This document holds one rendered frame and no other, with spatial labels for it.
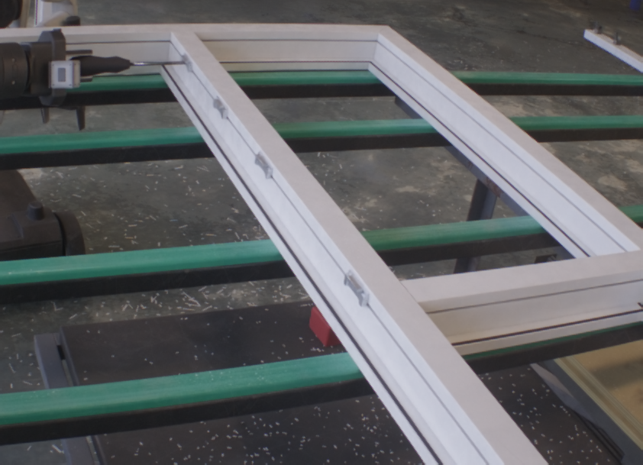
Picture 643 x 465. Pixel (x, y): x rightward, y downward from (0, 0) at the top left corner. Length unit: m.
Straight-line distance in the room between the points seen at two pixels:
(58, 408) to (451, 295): 0.44
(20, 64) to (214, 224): 1.61
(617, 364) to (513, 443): 0.72
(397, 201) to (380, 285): 2.25
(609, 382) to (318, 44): 0.83
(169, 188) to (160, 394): 2.22
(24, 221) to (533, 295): 1.65
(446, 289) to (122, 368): 0.56
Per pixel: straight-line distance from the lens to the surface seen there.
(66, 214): 2.57
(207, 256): 1.18
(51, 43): 1.51
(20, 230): 2.50
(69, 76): 1.47
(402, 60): 1.79
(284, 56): 1.81
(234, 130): 1.40
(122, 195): 3.09
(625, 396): 1.52
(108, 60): 1.57
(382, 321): 1.02
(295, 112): 3.84
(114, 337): 1.48
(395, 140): 1.63
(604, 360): 1.58
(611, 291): 1.22
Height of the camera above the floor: 1.49
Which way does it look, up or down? 28 degrees down
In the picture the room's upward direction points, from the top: 9 degrees clockwise
